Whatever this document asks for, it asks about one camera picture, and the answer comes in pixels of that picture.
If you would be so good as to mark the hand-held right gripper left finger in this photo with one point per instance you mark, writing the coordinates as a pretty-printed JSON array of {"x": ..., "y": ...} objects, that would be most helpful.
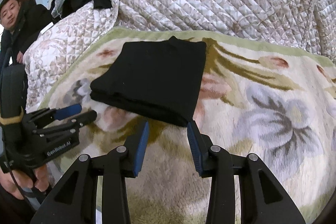
[{"x": 141, "y": 145}]

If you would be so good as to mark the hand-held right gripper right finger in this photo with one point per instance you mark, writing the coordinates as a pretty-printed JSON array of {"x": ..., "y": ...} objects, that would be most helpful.
[{"x": 195, "y": 150}]

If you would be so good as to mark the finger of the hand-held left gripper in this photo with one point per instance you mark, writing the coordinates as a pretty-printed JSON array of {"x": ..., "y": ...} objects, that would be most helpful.
[
  {"x": 68, "y": 109},
  {"x": 84, "y": 119}
]

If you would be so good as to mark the black pants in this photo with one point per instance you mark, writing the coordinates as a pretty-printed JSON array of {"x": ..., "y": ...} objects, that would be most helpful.
[{"x": 152, "y": 77}]

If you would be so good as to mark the person's left hand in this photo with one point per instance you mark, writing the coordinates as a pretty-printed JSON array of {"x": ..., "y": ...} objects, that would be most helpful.
[{"x": 9, "y": 184}]

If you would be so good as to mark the floral fleece blanket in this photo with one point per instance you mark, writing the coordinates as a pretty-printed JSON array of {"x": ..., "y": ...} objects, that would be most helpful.
[{"x": 262, "y": 108}]

